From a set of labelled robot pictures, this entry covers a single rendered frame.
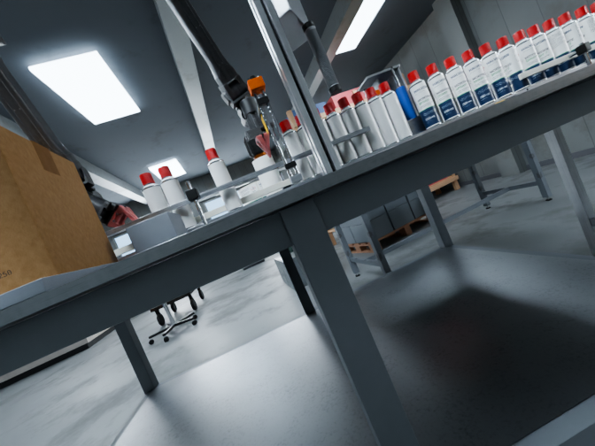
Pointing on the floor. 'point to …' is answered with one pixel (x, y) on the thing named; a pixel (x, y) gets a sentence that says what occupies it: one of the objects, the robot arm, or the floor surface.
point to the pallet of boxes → (385, 222)
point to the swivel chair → (173, 321)
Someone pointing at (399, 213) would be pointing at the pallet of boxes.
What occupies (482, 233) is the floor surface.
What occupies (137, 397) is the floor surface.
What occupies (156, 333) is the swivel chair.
